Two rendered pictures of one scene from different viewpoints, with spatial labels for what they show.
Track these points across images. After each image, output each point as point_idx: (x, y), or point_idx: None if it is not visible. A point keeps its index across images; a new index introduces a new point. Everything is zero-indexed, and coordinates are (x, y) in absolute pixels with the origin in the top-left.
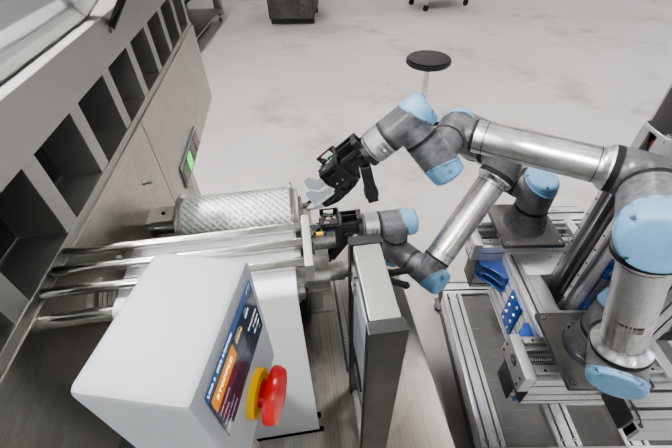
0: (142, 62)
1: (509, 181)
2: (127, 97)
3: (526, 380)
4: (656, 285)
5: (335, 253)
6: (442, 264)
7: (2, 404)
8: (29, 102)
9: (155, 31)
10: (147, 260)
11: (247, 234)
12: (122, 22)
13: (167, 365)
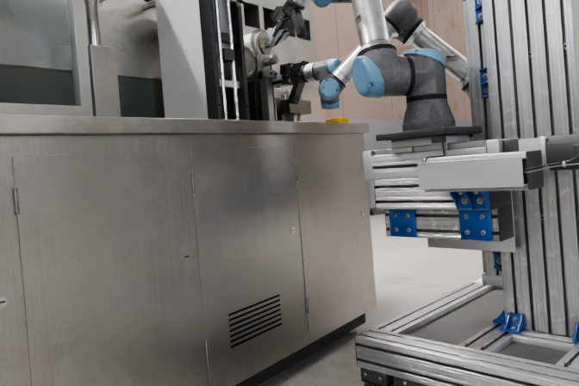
0: (254, 24)
1: (386, 18)
2: None
3: (364, 154)
4: None
5: (291, 96)
6: (333, 75)
7: (121, 3)
8: None
9: (274, 22)
10: None
11: None
12: None
13: None
